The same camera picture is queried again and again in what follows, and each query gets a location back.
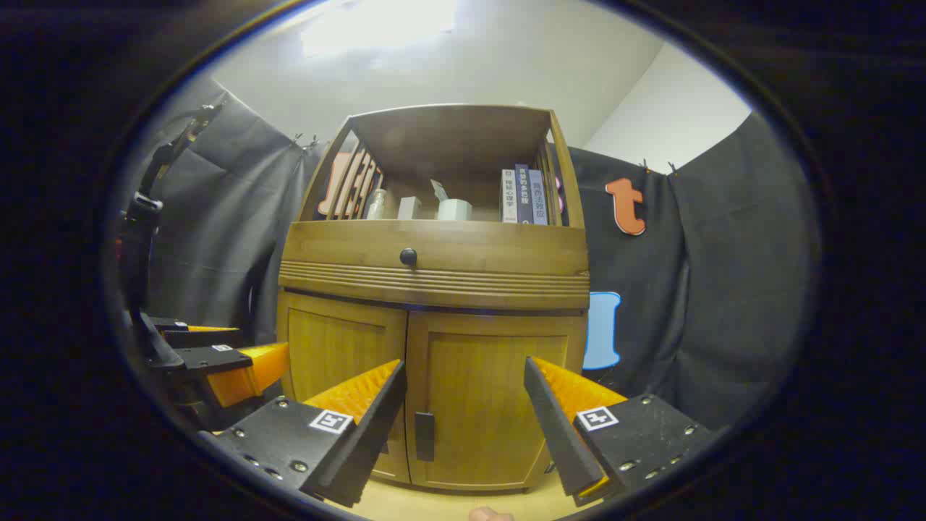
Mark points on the white tube in cup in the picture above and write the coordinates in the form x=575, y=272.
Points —
x=439, y=189

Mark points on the white book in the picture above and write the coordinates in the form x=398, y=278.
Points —
x=509, y=199

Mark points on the wooden double-door shoe cabinet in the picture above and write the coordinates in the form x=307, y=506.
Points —
x=434, y=278

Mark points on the wooden drawer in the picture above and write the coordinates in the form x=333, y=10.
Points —
x=492, y=253

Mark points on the black round drawer knob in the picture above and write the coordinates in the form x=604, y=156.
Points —
x=409, y=257

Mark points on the white cup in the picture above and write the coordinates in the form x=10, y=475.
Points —
x=454, y=210

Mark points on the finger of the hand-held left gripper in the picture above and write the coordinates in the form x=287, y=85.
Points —
x=199, y=338
x=213, y=359

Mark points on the dark blue book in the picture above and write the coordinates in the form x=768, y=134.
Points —
x=524, y=195

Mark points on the white pump bottle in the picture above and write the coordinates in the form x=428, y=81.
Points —
x=376, y=206

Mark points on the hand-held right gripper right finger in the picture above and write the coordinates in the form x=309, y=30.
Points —
x=557, y=434

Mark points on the wooden cabinet door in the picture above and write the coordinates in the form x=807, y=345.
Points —
x=477, y=383
x=333, y=347

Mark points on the small white box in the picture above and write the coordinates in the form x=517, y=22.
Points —
x=409, y=208

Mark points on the black backdrop cloth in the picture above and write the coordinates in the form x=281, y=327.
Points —
x=723, y=253

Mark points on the light blue book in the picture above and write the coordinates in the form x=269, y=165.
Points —
x=539, y=199

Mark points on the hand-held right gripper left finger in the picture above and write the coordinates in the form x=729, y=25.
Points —
x=369, y=441

